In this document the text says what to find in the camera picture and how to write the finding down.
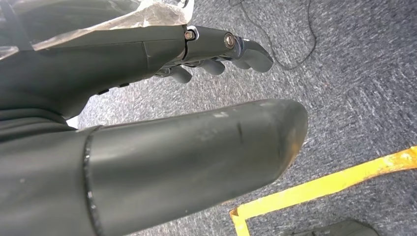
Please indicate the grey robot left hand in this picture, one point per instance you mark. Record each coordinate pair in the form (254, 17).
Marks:
(163, 169)

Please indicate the short yellow floor tape strip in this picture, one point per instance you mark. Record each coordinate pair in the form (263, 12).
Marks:
(239, 226)

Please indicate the clear plastic wrap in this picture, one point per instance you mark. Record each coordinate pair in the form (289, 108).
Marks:
(153, 14)

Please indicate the long yellow floor tape strip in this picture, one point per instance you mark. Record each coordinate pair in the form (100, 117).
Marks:
(325, 186)

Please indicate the black ribbed plastic foot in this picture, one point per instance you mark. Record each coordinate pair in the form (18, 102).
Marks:
(342, 229)

